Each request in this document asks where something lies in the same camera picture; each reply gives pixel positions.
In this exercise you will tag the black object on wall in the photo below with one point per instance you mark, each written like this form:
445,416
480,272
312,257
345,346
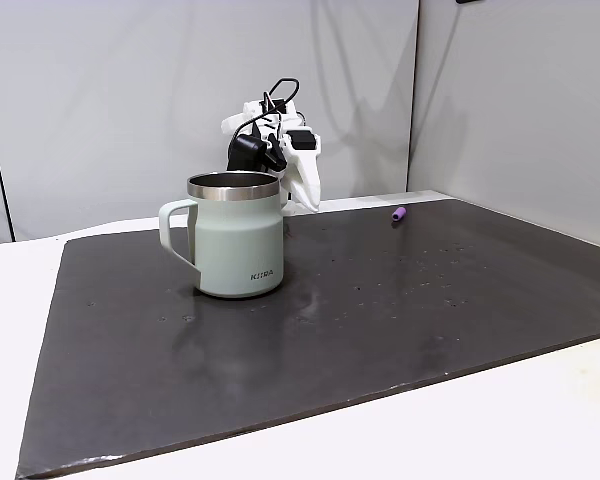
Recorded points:
469,1

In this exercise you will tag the dark grey table mat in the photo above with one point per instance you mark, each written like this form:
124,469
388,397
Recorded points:
330,320

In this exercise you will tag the black oval camera box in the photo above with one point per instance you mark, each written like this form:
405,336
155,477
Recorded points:
249,150

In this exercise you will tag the purple pen grip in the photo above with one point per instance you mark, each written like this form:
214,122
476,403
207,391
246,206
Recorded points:
398,214

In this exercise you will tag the pale green steel mug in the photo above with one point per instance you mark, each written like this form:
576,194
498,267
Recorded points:
237,240

